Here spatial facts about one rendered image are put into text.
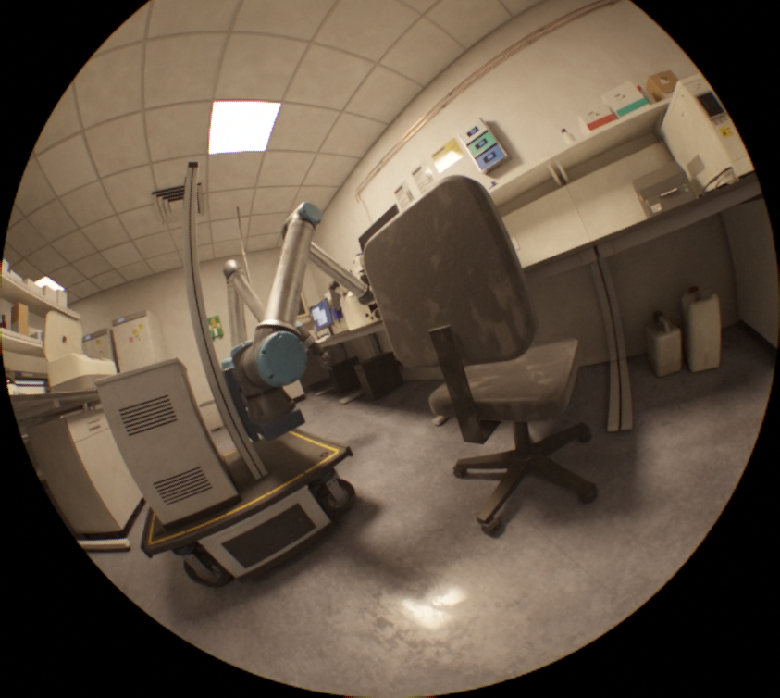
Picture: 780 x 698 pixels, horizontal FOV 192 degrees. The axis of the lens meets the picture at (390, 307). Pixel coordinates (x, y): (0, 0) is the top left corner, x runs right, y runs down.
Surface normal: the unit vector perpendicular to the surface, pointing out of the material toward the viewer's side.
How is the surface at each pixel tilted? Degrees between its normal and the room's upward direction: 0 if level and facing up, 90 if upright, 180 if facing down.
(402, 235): 90
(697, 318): 90
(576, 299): 90
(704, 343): 90
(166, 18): 180
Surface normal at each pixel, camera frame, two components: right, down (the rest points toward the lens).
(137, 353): 0.58, -0.24
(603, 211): -0.75, 0.23
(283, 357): 0.78, -0.22
